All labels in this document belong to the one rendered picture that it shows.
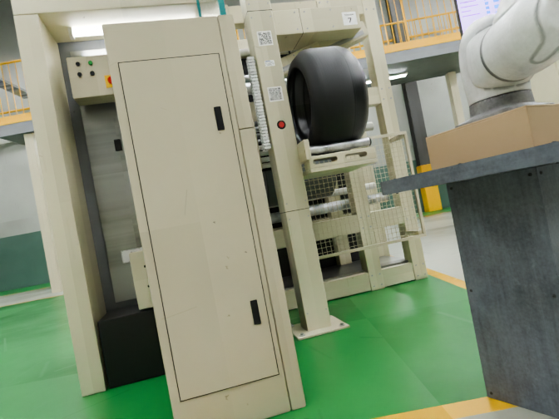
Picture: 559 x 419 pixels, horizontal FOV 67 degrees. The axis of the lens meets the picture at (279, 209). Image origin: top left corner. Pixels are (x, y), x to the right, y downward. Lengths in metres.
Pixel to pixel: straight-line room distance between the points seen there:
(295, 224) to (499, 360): 1.16
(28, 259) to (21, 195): 1.72
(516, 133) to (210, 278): 0.91
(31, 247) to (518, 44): 12.57
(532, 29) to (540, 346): 0.73
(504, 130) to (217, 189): 0.80
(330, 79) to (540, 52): 1.19
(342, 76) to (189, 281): 1.27
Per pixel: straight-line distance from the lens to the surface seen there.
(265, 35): 2.32
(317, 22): 2.73
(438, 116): 12.27
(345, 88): 2.11
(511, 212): 1.18
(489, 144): 1.18
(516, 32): 1.08
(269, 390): 1.41
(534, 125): 1.14
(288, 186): 2.12
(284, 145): 2.15
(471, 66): 1.26
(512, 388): 1.35
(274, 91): 2.21
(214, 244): 1.30
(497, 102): 1.24
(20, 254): 13.17
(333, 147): 2.14
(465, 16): 6.17
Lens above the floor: 0.61
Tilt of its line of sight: 1 degrees up
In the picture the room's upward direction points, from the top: 11 degrees counter-clockwise
